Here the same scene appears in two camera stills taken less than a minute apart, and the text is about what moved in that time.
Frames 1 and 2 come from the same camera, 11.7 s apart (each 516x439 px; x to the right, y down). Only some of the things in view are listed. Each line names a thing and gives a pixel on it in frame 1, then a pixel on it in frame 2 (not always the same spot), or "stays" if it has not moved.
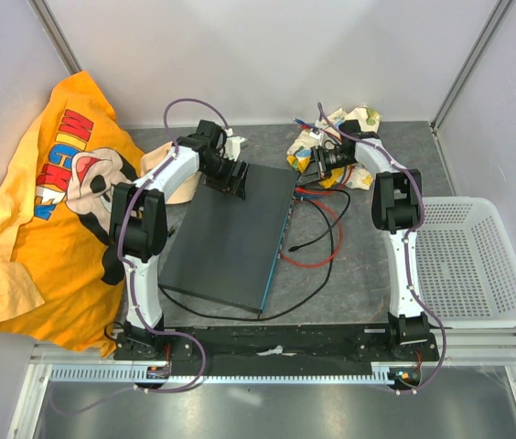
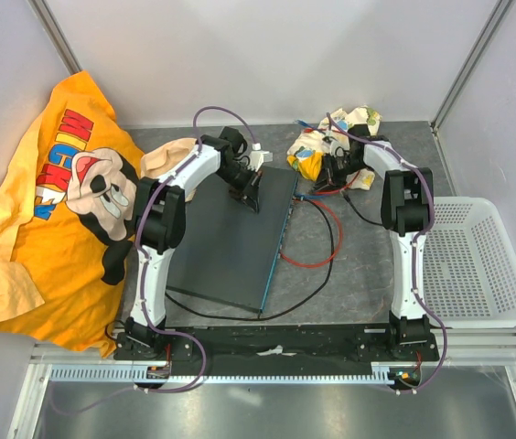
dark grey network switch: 226,247 stays
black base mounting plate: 277,344 stays
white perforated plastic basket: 467,269 stays
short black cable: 295,248 → 360,214
